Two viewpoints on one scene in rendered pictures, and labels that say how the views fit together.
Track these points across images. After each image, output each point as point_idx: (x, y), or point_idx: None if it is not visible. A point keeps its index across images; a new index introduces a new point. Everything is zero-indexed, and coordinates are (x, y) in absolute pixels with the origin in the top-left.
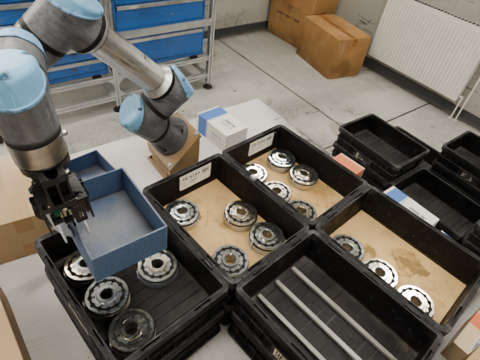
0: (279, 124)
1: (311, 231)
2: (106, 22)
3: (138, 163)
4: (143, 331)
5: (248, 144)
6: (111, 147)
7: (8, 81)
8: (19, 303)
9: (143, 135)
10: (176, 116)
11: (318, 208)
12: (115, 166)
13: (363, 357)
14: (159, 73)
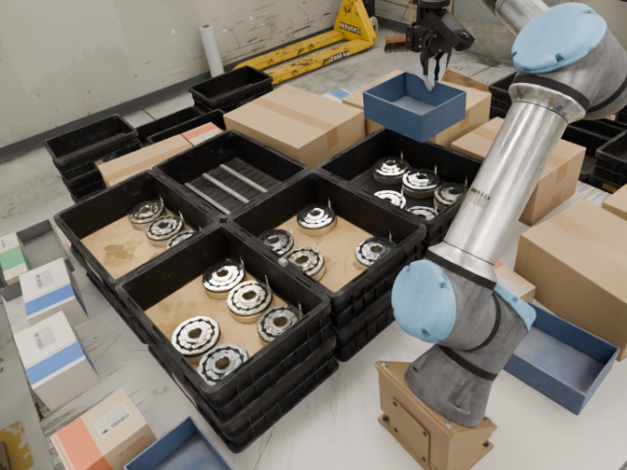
0: (212, 391)
1: (226, 216)
2: (515, 83)
3: (504, 428)
4: (381, 165)
5: None
6: (586, 469)
7: None
8: (516, 226)
9: None
10: (436, 391)
11: (194, 299)
12: (543, 414)
13: (212, 187)
14: (449, 228)
